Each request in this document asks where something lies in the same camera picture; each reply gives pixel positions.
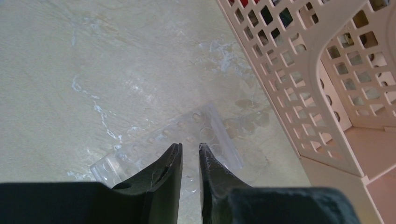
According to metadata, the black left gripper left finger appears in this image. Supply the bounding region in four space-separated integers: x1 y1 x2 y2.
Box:
0 143 183 224

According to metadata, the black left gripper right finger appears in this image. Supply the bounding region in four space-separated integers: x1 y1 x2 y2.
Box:
199 143 360 224

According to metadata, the clear plastic tube tray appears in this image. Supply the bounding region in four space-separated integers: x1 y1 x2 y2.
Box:
90 104 243 199

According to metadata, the pink mesh file organizer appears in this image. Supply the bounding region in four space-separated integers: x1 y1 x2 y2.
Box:
218 0 396 224

